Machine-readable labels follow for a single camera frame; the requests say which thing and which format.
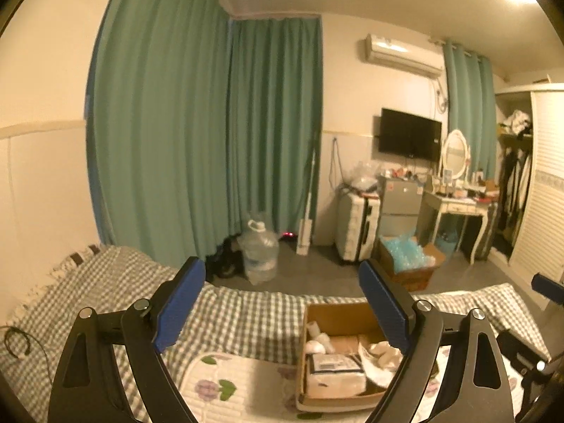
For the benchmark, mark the cluster of cosmetic bottles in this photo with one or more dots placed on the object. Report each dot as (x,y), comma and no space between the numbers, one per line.
(467,187)

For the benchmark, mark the grey plastic mailer package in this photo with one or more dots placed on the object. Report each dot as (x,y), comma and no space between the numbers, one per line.
(337,376)

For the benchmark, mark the floral quilted mat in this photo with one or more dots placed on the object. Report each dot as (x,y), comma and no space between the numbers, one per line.
(211,374)

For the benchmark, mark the hanging clothes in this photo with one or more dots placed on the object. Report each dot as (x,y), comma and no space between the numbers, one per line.
(513,189)

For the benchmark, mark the white mop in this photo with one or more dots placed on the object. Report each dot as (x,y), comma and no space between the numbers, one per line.
(304,233)

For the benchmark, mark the blue basket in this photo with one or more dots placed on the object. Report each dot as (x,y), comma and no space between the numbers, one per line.
(447,244)

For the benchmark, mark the white wardrobe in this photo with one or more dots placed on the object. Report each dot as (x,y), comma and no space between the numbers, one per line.
(511,90)

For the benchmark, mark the narrow teal curtain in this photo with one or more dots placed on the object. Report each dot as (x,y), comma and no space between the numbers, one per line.
(469,105)

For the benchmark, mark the black wall television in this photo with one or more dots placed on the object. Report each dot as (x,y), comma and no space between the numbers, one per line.
(409,134)

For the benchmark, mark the white socks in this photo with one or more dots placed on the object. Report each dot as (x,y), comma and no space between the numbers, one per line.
(317,346)

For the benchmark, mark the clear water jug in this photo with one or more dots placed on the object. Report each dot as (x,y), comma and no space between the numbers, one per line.
(260,255)

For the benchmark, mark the small silver fridge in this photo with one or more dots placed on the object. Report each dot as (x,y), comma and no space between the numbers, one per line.
(401,202)

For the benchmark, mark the white oval mirror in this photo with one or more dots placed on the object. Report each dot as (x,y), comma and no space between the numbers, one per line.
(455,154)

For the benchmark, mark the cream lace cloth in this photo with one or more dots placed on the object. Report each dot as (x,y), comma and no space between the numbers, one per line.
(383,354)

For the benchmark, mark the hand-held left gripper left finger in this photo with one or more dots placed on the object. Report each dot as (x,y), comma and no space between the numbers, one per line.
(180,304)

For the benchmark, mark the clear plastic bag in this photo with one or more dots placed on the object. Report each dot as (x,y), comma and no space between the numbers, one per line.
(363,178)

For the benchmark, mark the white louvered wardrobe door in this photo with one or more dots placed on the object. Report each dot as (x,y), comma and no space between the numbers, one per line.
(542,185)

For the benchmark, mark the white suitcase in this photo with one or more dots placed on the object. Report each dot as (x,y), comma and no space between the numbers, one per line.
(354,229)

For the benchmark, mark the green curtain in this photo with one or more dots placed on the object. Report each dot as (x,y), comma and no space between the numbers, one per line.
(158,119)
(273,132)

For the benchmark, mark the brown cardboard box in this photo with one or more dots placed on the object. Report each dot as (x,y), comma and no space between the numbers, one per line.
(339,317)

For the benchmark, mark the folded clothes pile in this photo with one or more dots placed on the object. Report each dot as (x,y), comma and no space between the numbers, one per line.
(517,122)

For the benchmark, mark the grey plaid bed sheet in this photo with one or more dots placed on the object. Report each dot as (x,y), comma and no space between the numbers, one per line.
(246,317)

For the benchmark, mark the white dressing table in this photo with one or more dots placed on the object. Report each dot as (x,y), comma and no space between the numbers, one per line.
(458,207)

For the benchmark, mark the open cardboard box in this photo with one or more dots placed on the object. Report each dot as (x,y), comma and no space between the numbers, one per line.
(414,277)

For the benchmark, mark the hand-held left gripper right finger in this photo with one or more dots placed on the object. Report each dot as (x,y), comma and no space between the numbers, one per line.
(383,304)

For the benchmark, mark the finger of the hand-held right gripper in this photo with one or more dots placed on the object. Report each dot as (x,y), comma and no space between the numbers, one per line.
(546,288)
(522,346)

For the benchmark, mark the black bag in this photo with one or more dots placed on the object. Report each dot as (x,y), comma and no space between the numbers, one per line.
(227,260)

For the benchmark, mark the white air conditioner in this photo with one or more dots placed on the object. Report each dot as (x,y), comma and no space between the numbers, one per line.
(401,53)

